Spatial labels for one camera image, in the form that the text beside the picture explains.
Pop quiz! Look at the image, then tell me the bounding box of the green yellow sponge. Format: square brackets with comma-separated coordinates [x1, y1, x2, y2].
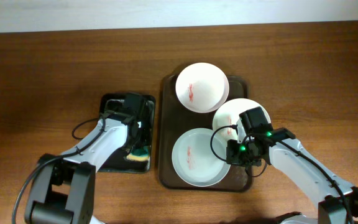
[126, 146, 150, 162]

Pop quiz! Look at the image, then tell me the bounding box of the large brown serving tray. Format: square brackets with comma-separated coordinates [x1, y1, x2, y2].
[157, 74, 253, 192]

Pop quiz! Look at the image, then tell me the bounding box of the white plate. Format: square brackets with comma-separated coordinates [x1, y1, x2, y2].
[213, 98, 271, 141]
[172, 128, 231, 187]
[175, 62, 229, 113]

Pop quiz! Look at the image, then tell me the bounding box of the white plate front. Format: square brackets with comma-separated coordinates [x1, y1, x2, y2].
[172, 128, 231, 187]

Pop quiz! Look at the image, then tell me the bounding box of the white plate back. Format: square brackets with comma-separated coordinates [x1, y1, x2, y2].
[175, 62, 229, 113]

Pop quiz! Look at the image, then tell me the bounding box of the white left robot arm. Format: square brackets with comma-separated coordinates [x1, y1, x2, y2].
[23, 112, 152, 223]

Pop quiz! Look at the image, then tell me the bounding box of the small black soapy tray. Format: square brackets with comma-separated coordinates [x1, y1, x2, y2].
[99, 92, 155, 174]

